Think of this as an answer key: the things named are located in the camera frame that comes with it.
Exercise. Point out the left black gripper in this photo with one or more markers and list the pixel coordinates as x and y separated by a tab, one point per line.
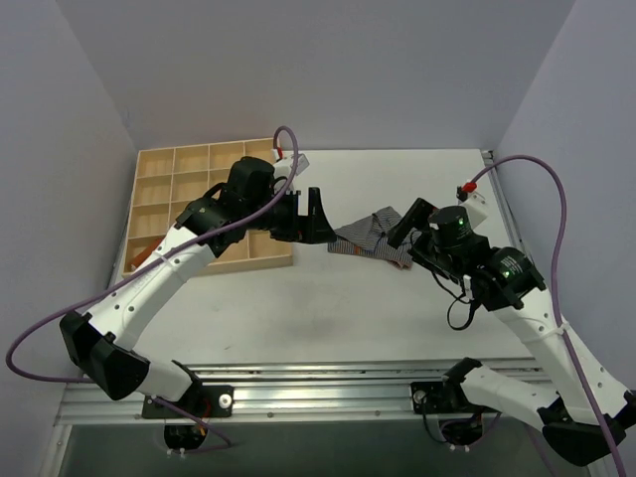
293	215

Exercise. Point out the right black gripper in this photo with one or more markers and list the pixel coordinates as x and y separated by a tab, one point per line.
422	243

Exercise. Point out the striped grey underwear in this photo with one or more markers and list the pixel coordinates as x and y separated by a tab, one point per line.
369	238

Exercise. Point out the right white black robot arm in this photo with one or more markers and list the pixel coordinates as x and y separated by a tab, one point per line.
585	411

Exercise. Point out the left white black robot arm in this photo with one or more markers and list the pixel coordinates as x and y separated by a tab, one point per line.
257	196

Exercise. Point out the rolled orange cloth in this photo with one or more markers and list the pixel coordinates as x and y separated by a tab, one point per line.
138	258

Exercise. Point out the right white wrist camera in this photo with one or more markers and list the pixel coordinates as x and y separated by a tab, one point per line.
476	207

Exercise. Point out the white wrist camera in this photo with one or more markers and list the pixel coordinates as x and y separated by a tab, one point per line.
288	166
476	207

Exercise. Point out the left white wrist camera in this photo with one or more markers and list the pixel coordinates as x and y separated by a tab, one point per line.
288	166

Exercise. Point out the aluminium frame rail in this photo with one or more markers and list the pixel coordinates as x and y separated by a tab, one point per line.
329	338

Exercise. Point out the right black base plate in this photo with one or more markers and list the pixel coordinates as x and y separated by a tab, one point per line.
432	395

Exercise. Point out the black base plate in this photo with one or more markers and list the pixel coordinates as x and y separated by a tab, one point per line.
215	401
432	395

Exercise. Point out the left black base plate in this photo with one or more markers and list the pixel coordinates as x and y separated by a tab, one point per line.
215	401

